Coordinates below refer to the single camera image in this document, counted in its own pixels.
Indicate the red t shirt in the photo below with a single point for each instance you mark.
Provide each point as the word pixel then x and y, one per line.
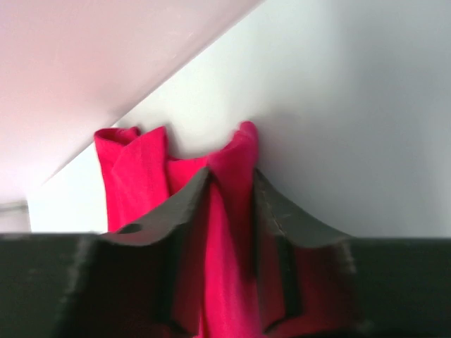
pixel 139 175

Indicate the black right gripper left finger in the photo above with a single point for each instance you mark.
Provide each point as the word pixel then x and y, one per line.
pixel 145 280

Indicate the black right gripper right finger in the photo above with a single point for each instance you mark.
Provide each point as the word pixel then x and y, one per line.
pixel 316 281

